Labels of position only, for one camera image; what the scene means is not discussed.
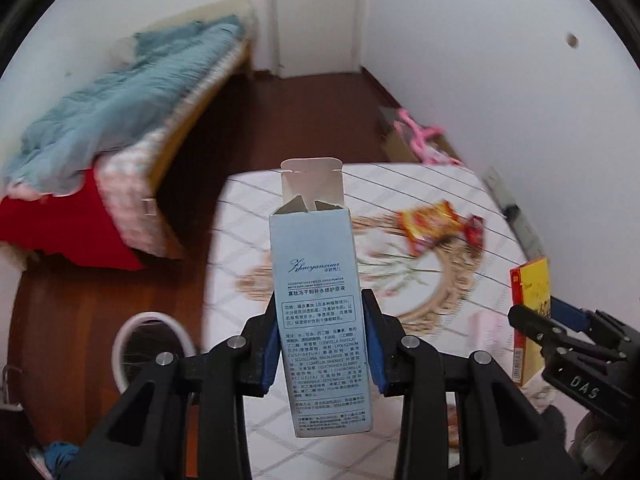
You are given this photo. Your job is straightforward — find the light blue carton box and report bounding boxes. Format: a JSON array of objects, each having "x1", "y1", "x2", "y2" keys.
[{"x1": 269, "y1": 157, "x2": 375, "y2": 438}]

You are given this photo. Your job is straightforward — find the blue cloth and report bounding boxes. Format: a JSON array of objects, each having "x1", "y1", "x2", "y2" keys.
[{"x1": 42, "y1": 440, "x2": 82, "y2": 480}]

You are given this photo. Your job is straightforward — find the small red wrapper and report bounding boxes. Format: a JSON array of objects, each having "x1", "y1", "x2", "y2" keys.
[{"x1": 462, "y1": 214, "x2": 486, "y2": 247}]

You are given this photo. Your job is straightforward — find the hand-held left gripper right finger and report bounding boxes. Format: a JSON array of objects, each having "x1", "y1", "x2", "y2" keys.
[{"x1": 361, "y1": 289, "x2": 567, "y2": 480}]

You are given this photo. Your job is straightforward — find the white patterned tablecloth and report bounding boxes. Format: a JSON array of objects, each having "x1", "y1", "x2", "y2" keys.
[{"x1": 202, "y1": 162, "x2": 576, "y2": 480}]

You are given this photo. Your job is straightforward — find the orange snack wrapper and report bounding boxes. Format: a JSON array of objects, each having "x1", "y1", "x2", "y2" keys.
[{"x1": 397, "y1": 200, "x2": 464, "y2": 256}]

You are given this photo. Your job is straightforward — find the red bed sheet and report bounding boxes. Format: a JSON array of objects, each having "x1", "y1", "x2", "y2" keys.
[{"x1": 0, "y1": 167, "x2": 147, "y2": 272}]

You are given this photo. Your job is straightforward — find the yellow and red box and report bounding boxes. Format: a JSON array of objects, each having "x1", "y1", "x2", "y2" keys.
[{"x1": 509, "y1": 257, "x2": 554, "y2": 387}]

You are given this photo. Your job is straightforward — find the white door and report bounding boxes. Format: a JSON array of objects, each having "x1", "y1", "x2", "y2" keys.
[{"x1": 269, "y1": 0, "x2": 362, "y2": 79}]

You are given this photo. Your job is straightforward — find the wooden bed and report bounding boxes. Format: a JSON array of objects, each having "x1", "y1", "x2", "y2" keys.
[{"x1": 0, "y1": 0, "x2": 262, "y2": 272}]

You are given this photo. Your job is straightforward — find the white round trash bin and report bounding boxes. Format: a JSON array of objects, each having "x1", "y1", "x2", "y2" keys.
[{"x1": 110, "y1": 311, "x2": 199, "y2": 402}]

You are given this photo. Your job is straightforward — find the cardboard box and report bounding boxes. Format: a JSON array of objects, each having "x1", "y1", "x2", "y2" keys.
[{"x1": 377, "y1": 105, "x2": 452, "y2": 164}]

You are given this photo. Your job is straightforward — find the light blue blanket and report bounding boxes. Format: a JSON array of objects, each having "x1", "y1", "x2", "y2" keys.
[{"x1": 2, "y1": 14, "x2": 247, "y2": 197}]

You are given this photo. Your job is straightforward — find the pink packet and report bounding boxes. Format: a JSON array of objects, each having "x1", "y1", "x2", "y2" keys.
[{"x1": 467, "y1": 310, "x2": 516, "y2": 357}]

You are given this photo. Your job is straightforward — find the pink clothes hangers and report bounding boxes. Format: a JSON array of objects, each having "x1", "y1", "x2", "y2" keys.
[{"x1": 392, "y1": 107, "x2": 464, "y2": 167}]

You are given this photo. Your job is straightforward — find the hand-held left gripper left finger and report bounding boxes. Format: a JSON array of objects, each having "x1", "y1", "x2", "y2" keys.
[{"x1": 64, "y1": 294, "x2": 282, "y2": 480}]

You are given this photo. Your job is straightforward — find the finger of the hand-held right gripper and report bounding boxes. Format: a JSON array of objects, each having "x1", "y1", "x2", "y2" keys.
[
  {"x1": 507, "y1": 304, "x2": 571, "y2": 358},
  {"x1": 550, "y1": 296, "x2": 640, "y2": 361}
]

